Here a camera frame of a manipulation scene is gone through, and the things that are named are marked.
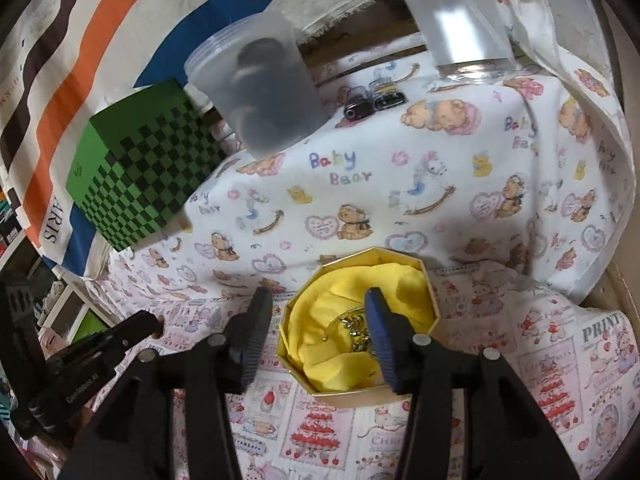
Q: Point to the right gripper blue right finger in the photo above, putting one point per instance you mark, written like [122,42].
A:
[391,336]

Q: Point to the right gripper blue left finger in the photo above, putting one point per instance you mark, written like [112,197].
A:
[246,335]

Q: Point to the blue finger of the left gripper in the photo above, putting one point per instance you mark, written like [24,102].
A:
[137,327]

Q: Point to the gold octagonal jewelry box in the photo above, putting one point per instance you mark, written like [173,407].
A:
[360,397]

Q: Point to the yellow cloth lining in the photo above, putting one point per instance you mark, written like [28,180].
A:
[318,343]

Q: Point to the green checkered tissue box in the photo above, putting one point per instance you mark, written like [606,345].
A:
[138,162]

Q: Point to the pink print bed sheet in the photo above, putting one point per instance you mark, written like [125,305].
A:
[580,362]

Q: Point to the baby bear print cloth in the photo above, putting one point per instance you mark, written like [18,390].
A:
[526,170]

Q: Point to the black hair clips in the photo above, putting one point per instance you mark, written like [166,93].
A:
[381,94]

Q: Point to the clear plastic jar with bands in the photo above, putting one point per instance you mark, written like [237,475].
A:
[256,78]

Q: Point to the striped Paris blanket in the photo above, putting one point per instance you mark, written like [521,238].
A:
[64,59]

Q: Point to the clear spray bottle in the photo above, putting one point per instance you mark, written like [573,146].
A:
[467,39]

